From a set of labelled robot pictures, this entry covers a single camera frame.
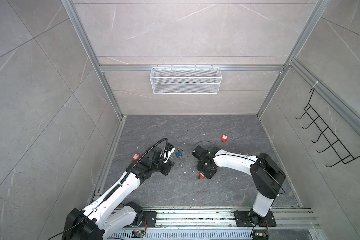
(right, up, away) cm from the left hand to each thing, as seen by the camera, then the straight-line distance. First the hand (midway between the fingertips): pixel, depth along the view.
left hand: (171, 159), depth 80 cm
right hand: (+16, -10, +9) cm, 21 cm away
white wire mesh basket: (+8, +50, +21) cm, 55 cm away
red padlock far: (+36, +10, +24) cm, 44 cm away
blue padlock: (+4, 0, +18) cm, 18 cm away
